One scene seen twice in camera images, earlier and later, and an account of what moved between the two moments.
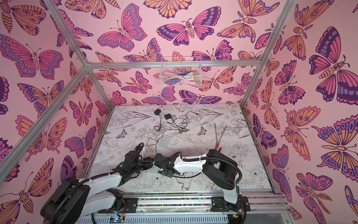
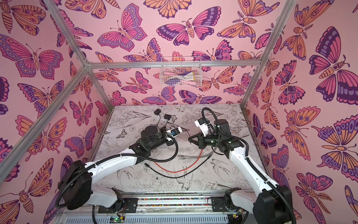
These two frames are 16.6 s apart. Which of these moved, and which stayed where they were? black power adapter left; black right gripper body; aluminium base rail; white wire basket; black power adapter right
Moved: black right gripper body
Stayed: aluminium base rail; white wire basket; black power adapter left; black power adapter right
